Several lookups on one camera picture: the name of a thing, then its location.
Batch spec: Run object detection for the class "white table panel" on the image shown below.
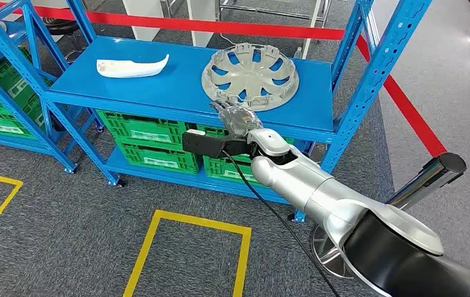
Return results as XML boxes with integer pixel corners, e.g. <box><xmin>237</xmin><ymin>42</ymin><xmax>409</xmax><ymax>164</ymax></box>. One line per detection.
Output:
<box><xmin>121</xmin><ymin>0</ymin><xmax>166</xmax><ymax>42</ymax></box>
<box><xmin>185</xmin><ymin>0</ymin><xmax>220</xmax><ymax>48</ymax></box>

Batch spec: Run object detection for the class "chrome stanchion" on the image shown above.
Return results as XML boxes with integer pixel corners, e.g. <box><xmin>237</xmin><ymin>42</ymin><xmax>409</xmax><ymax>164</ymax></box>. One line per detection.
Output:
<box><xmin>311</xmin><ymin>152</ymin><xmax>468</xmax><ymax>280</ymax></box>

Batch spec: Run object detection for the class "white plastic trim part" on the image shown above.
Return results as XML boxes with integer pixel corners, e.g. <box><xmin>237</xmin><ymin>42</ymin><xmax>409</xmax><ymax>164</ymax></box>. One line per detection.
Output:
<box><xmin>96</xmin><ymin>53</ymin><xmax>170</xmax><ymax>79</ymax></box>

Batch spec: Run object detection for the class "red barrier belt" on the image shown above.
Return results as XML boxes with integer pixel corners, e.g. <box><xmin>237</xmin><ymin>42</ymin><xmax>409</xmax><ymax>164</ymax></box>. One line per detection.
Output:
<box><xmin>355</xmin><ymin>35</ymin><xmax>449</xmax><ymax>158</ymax></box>
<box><xmin>0</xmin><ymin>0</ymin><xmax>360</xmax><ymax>42</ymax></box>

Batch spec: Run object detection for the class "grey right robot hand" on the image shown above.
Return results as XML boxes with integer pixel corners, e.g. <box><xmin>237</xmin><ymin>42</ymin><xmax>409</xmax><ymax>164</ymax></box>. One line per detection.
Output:
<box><xmin>210</xmin><ymin>100</ymin><xmax>263</xmax><ymax>139</ymax></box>

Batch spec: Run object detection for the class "black camera cable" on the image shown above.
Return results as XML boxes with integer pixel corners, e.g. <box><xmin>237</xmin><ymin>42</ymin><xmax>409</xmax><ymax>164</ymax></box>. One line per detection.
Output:
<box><xmin>220</xmin><ymin>150</ymin><xmax>341</xmax><ymax>297</ymax></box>

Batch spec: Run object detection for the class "black swivel stool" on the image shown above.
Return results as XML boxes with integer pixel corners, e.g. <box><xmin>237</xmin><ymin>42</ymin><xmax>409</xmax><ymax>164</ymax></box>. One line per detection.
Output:
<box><xmin>41</xmin><ymin>16</ymin><xmax>87</xmax><ymax>63</ymax></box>

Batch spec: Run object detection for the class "grey plastic wheel cover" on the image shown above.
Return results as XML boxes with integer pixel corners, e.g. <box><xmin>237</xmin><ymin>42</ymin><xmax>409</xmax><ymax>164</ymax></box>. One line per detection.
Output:
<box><xmin>201</xmin><ymin>43</ymin><xmax>300</xmax><ymax>112</ymax></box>

